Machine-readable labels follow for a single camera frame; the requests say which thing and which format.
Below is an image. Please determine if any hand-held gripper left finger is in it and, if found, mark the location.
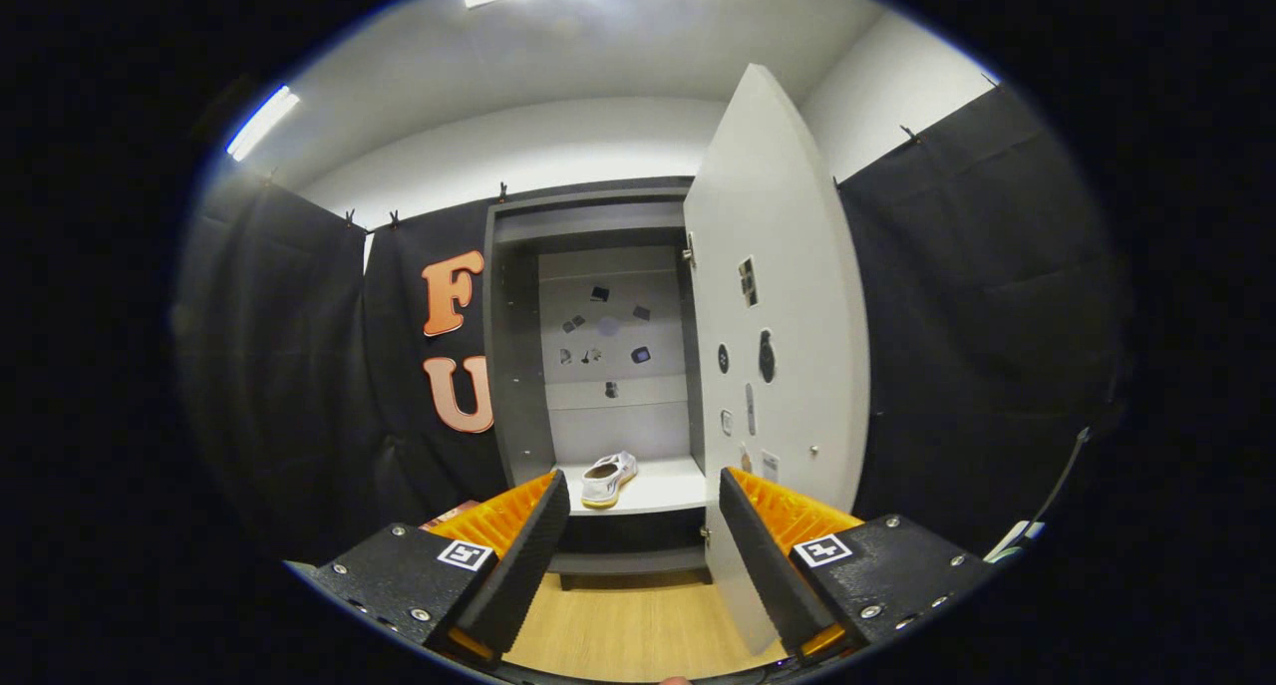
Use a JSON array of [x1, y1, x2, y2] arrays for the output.
[[286, 469, 571, 666]]

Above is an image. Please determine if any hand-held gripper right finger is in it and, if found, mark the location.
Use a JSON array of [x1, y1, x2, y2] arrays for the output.
[[718, 467, 998, 664]]

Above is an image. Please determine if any white shoe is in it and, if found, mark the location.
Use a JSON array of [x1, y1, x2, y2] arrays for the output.
[[580, 451, 640, 511]]

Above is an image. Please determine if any grey shoe cabinet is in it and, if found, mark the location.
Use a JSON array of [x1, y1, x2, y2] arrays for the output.
[[482, 176, 714, 591]]

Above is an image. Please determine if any beige shoe cabinet door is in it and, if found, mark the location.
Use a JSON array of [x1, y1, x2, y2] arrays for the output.
[[683, 63, 871, 658]]

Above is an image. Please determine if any brown book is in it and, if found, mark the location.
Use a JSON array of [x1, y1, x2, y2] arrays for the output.
[[421, 500, 481, 531]]

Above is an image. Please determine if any black backdrop cloth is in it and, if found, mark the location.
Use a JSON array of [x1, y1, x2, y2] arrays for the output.
[[174, 82, 1137, 566]]

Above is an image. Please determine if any row of black cloth clips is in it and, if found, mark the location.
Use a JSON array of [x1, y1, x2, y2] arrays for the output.
[[264, 72, 998, 227]]

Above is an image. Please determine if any narrow ceiling light strip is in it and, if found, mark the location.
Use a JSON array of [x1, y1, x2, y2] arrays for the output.
[[225, 85, 301, 163]]

